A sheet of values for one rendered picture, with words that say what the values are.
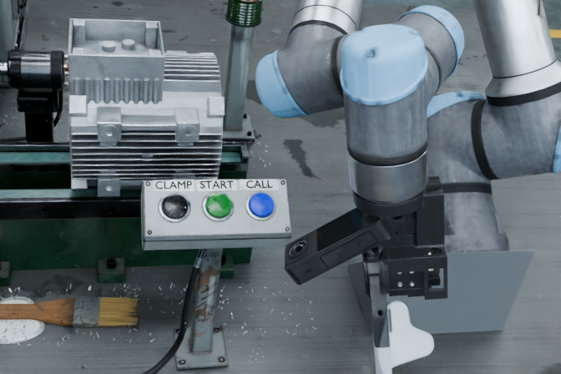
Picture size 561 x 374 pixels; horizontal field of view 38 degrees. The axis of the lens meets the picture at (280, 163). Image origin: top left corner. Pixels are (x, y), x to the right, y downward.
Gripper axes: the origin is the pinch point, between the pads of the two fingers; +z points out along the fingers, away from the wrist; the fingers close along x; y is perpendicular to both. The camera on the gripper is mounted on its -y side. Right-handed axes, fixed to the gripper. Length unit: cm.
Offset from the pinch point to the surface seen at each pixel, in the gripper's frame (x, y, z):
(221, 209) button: 9.9, -16.4, -12.7
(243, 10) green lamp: 64, -17, -18
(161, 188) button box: 11.0, -23.0, -15.4
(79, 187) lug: 25.6, -38.0, -8.2
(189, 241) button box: 8.4, -20.4, -9.6
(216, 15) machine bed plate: 117, -30, -1
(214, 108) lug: 28.7, -18.6, -16.9
